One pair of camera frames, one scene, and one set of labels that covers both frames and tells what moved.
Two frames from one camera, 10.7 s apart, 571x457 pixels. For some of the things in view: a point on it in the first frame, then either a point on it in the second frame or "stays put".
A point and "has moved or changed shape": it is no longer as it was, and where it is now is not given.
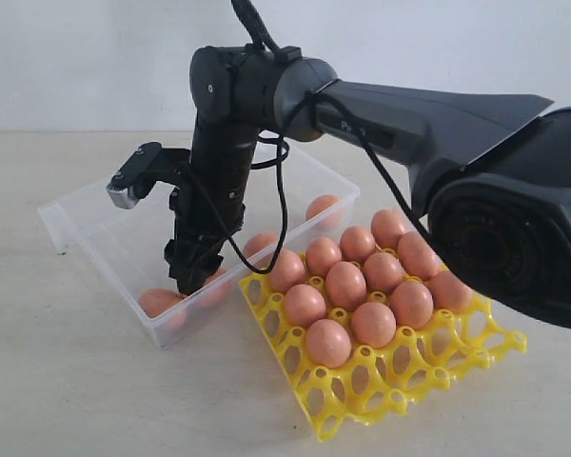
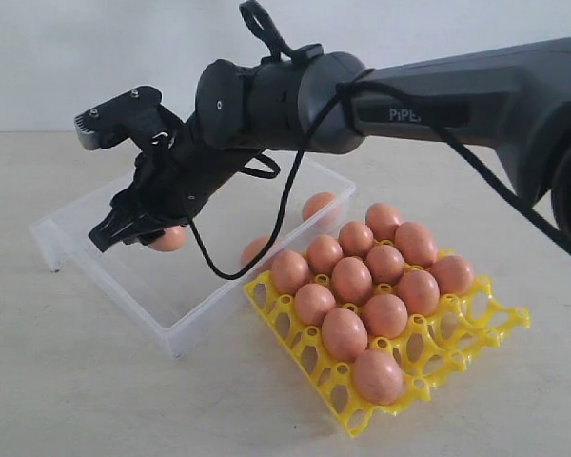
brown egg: (217, 291) -> (379, 377)
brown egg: (328, 343) -> (344, 335)
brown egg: (373, 324) -> (385, 315)
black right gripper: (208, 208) -> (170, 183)
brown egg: (154, 302) has moved or changed shape
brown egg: (345, 286) has moved or changed shape
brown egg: (412, 304) has moved or changed shape
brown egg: (288, 270) stays put
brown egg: (322, 254) stays put
